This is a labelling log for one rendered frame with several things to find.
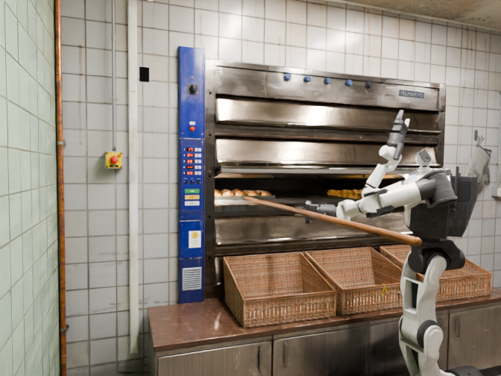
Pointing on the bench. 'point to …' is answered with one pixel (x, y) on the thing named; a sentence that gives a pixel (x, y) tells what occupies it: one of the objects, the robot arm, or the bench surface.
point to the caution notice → (194, 239)
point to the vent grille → (191, 278)
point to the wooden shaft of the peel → (344, 223)
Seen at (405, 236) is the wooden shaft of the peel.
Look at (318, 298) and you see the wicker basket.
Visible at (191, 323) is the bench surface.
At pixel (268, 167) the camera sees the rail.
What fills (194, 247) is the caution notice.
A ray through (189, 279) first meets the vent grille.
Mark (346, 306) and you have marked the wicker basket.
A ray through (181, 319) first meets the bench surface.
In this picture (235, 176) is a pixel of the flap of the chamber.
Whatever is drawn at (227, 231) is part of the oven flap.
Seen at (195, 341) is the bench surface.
